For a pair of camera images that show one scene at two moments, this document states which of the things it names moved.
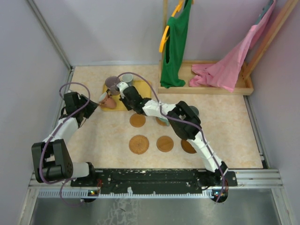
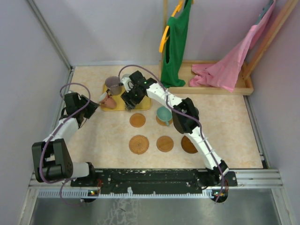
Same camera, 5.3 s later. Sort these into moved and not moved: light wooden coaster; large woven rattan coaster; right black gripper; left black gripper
Moved: right black gripper
Not moved: left black gripper; light wooden coaster; large woven rattan coaster
